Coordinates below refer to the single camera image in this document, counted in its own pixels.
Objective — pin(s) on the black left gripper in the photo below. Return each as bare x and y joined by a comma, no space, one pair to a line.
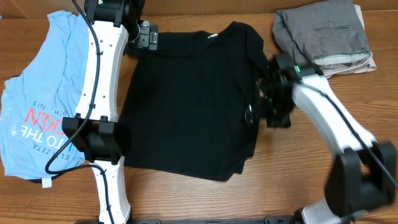
148,35

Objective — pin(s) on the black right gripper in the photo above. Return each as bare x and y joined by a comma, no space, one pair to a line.
285,119

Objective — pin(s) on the black t-shirt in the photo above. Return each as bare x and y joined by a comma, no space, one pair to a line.
192,104

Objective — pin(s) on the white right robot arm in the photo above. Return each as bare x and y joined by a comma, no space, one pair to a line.
363,174

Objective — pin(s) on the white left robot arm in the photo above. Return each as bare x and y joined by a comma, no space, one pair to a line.
94,130

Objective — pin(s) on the folded grey trousers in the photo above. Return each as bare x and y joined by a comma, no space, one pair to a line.
326,33

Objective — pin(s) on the light blue printed t-shirt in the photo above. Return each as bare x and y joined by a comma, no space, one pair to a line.
34,103

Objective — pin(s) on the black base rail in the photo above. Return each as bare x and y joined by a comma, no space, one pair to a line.
217,221

